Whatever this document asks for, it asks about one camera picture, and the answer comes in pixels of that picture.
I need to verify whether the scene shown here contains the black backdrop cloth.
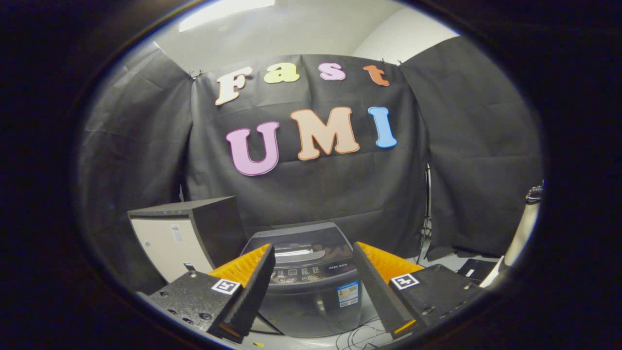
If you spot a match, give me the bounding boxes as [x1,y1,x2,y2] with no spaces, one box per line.
[75,36,544,292]

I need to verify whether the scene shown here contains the grey washing machine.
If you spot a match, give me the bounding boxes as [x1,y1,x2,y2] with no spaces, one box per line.
[241,222,376,338]

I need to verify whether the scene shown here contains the white pole with dark cap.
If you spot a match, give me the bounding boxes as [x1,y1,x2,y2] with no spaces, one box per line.
[486,181,544,288]

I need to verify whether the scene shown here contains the thin black light stand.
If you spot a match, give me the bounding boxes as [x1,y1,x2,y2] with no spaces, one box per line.
[415,163,434,265]

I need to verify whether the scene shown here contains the loose black floor cables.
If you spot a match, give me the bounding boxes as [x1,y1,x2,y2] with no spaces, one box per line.
[335,317,389,350]

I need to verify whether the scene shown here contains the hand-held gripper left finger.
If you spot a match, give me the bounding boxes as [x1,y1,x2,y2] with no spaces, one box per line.
[146,243,276,344]

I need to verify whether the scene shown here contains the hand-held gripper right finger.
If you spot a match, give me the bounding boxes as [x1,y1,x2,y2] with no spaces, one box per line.
[352,241,483,340]

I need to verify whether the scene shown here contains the flat black box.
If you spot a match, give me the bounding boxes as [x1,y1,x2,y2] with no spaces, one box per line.
[457,258,499,285]

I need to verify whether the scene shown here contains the white cabinet with dark top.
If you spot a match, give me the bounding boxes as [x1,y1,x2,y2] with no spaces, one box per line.
[127,195,282,336]

